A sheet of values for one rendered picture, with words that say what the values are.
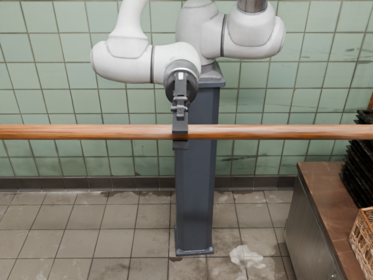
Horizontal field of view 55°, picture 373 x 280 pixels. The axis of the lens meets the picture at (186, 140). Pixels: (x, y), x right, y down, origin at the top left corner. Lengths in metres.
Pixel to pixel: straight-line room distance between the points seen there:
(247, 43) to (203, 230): 0.99
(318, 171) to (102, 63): 1.09
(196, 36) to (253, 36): 0.20
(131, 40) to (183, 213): 1.04
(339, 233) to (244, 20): 0.82
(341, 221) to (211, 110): 0.64
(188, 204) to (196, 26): 0.84
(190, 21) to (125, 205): 1.33
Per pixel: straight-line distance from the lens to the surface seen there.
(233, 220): 2.18
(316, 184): 1.61
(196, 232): 1.88
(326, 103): 2.17
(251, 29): 1.26
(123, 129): 0.70
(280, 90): 2.05
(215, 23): 1.32
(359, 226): 1.34
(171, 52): 0.94
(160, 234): 2.10
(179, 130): 0.66
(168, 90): 0.85
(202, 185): 1.66
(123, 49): 0.94
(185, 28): 1.33
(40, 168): 2.44
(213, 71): 1.40
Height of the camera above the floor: 1.57
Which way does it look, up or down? 34 degrees down
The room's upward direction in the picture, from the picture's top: straight up
